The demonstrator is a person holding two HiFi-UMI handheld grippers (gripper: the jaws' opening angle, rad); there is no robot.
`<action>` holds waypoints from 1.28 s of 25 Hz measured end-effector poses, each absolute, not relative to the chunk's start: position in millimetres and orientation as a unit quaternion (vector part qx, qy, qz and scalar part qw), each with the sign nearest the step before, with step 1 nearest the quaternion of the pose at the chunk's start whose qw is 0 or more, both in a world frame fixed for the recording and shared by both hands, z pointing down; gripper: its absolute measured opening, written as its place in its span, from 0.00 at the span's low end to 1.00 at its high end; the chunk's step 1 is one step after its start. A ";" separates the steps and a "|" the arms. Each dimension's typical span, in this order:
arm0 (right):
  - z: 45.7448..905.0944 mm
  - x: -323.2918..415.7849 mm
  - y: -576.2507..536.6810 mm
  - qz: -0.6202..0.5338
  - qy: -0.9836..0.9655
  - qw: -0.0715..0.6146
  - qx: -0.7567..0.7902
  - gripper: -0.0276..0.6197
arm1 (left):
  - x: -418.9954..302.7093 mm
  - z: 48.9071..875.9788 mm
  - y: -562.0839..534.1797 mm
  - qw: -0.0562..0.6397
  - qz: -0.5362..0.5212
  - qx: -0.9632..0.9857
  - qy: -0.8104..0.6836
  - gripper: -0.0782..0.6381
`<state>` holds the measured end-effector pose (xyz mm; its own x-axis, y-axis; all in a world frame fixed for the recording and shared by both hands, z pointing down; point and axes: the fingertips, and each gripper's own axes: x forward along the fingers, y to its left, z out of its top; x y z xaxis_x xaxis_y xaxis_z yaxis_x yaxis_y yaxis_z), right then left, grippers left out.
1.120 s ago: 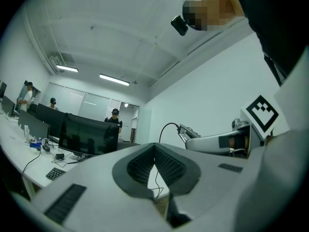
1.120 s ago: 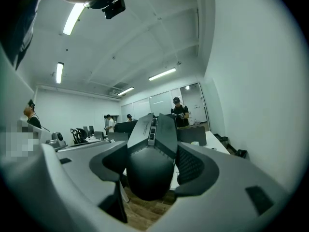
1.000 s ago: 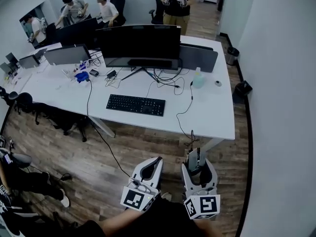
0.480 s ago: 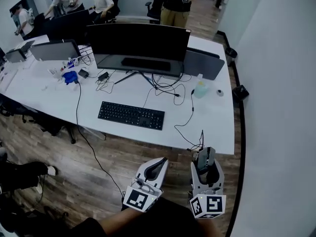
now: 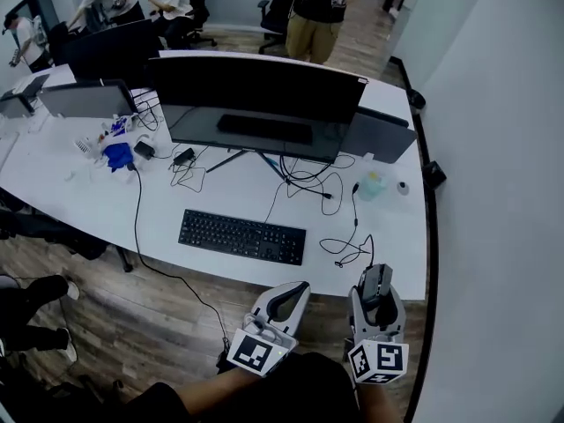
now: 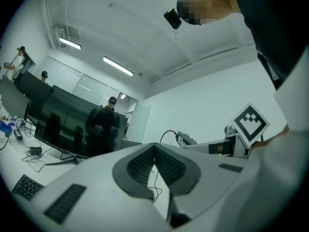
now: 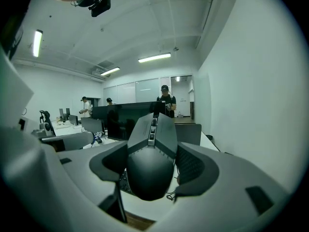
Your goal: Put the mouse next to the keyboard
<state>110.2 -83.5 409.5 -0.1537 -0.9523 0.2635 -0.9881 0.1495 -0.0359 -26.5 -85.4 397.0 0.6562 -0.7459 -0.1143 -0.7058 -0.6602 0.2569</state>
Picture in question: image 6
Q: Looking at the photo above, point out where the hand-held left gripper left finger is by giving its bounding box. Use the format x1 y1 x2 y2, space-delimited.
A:
30 143 172 232

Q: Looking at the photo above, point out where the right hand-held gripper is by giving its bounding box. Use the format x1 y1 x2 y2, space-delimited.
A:
183 102 270 158

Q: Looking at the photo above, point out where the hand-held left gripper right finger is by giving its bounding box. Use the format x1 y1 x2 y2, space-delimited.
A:
154 143 252 219

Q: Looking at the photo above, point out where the black keyboard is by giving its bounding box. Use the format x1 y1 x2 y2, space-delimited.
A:
11 174 45 202

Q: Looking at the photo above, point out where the person's right forearm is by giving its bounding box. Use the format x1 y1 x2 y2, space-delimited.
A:
251 125 290 151

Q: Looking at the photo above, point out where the large curved black monitor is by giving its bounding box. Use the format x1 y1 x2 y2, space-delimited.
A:
34 85 128 166

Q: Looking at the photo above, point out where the black power strip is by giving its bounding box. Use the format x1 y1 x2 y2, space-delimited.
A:
13 128 24 142

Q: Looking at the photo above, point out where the frosted glass partition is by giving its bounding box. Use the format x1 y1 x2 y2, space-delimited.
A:
36 55 139 108

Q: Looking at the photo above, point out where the blue plastic object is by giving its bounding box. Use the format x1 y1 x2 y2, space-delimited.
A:
0 118 14 138

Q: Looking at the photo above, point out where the black flat monitor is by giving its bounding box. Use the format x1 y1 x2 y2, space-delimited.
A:
13 70 53 122
0 75 32 128

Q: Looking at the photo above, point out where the long ceiling light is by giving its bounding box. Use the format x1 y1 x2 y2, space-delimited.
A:
58 37 82 50
103 56 135 77

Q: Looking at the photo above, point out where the dark tall cabinet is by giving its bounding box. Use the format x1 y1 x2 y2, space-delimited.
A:
20 50 37 75

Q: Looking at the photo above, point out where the person's head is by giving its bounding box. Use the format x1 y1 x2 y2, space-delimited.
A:
176 0 241 26

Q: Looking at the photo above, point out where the white ceiling pipe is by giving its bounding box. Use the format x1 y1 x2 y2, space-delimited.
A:
40 0 56 48

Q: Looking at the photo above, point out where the grey gripper camera box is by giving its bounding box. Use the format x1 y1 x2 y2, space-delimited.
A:
177 130 197 147

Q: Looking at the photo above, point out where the black camera cable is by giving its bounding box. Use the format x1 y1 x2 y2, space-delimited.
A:
160 130 179 144

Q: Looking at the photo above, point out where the thin black table cable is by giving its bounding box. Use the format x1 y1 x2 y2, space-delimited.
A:
146 164 163 204

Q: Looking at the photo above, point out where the black adapter cable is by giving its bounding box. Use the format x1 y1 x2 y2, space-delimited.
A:
21 141 54 173

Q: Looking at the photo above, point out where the black head-mounted camera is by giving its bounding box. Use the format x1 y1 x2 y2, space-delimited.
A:
163 8 183 30

